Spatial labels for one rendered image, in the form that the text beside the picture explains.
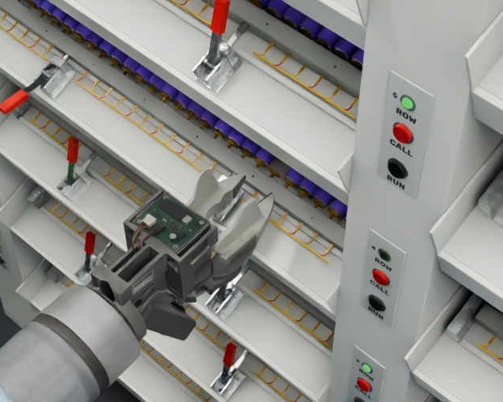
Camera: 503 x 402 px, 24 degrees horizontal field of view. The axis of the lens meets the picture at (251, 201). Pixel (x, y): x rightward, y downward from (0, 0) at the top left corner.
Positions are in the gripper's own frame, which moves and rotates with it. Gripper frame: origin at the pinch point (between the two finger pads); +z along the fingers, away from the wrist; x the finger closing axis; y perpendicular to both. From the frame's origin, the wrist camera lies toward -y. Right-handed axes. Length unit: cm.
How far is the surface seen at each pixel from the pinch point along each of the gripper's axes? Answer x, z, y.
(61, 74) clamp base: 31.0, 2.8, -4.7
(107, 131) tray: 22.3, 1.2, -7.0
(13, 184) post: 48, 3, -39
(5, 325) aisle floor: 56, -1, -80
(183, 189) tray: 10.1, 0.5, -7.1
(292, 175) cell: -0.1, 6.7, -2.5
